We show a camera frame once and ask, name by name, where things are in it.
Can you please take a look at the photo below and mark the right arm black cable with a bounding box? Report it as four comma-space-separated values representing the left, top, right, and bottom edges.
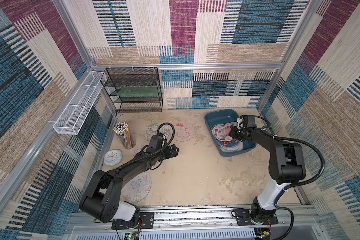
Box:
238, 114, 326, 240

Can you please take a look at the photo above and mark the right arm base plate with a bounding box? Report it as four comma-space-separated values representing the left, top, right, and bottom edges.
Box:
231, 208, 279, 226

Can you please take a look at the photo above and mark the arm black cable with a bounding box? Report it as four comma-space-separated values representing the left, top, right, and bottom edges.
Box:
238, 114, 326, 240
119, 122, 176, 169

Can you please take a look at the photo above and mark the red rose floral coaster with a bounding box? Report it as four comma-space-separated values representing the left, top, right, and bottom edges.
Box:
211, 122, 238, 146

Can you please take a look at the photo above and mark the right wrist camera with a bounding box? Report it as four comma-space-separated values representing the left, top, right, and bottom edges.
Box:
241, 115, 257, 129

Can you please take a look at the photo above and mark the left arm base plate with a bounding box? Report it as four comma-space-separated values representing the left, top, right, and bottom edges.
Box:
112, 212, 155, 230

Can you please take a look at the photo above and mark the pink checkered bunny coaster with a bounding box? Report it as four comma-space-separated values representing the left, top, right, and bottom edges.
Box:
174, 122, 194, 142

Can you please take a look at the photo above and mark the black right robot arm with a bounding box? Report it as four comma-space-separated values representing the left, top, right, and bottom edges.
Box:
230, 126, 306, 225

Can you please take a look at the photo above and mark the cup of coloured pencils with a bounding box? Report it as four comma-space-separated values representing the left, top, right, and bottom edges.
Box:
113, 122, 136, 150

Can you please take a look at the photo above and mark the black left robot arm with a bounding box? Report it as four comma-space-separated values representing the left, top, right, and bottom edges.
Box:
79, 145, 179, 223

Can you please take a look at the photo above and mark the teal plastic storage box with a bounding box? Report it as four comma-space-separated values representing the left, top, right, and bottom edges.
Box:
205, 109, 257, 158

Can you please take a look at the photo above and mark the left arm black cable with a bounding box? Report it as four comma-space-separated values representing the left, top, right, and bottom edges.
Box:
119, 122, 176, 169

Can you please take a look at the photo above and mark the green white cabbage coaster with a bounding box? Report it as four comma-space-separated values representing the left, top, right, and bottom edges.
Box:
145, 123, 173, 142

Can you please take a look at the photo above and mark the blue cartoon toast coaster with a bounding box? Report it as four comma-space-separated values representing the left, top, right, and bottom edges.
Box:
218, 141, 244, 153

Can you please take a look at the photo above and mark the black wire mesh shelf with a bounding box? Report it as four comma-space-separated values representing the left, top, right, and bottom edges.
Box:
101, 67, 163, 113

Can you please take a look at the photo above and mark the white wire mesh basket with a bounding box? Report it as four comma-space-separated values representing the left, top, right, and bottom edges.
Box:
53, 72, 103, 135

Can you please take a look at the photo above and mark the white butterfly coaster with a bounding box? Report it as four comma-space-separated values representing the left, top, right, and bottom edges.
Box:
121, 172, 152, 203

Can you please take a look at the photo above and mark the small white round clock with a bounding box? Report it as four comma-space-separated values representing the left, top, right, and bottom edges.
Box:
104, 150, 123, 166

